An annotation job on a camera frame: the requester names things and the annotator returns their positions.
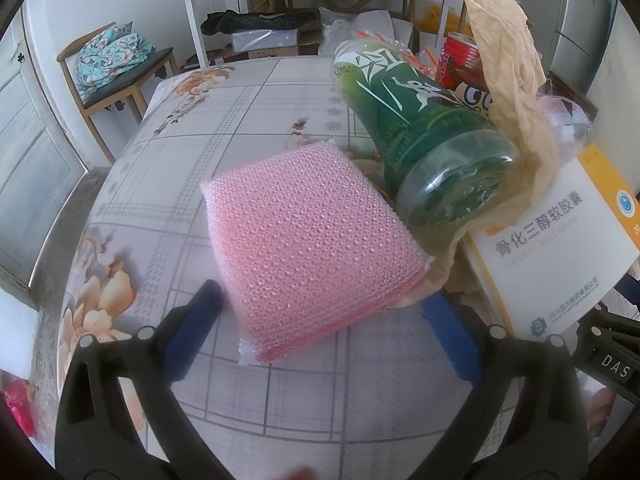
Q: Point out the green plastic bottle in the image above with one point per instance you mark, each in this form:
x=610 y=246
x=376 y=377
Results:
x=400 y=110

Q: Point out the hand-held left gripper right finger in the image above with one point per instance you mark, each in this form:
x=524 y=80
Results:
x=452 y=337

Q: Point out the cartoon eyes snack packet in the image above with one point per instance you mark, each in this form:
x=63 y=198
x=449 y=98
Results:
x=475 y=97

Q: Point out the grey refrigerator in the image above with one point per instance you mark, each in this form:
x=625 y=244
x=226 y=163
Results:
x=580 y=20

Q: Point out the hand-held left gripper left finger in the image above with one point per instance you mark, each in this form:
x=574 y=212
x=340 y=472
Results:
x=192 y=327

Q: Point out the pink bubble-wrapped sponge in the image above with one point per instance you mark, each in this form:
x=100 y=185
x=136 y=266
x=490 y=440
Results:
x=300 y=240

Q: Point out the floral tablecloth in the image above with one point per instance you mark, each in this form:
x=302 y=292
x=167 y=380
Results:
x=225 y=120

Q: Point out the white metal table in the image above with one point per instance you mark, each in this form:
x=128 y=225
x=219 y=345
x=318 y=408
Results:
x=192 y=15

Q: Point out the yellow plastic bag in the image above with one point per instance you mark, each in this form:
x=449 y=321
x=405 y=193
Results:
x=442 y=20

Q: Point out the red drink can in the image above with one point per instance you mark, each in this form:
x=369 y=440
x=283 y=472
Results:
x=457 y=57

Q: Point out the white door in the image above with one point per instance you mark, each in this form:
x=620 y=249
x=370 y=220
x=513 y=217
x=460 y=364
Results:
x=30 y=160

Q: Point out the crumpled brown paper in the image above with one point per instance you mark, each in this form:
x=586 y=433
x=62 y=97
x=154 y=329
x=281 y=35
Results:
x=500 y=35

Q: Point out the black plastic bag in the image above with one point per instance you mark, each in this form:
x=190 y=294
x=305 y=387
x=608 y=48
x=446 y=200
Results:
x=250 y=21

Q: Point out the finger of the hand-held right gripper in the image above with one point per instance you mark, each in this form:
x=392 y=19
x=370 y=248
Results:
x=607 y=324

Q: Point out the floral cloth bundle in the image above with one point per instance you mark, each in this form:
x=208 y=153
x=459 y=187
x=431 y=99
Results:
x=107 y=55

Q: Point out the white and yellow medicine box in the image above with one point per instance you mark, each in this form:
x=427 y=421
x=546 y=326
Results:
x=550 y=240

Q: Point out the wooden chair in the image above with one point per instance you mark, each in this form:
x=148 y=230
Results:
x=145 y=62

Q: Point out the red plastic bag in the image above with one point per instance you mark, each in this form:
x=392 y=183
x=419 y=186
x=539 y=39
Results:
x=20 y=405

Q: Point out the white plastic bag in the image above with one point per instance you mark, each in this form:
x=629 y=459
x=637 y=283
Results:
x=370 y=22

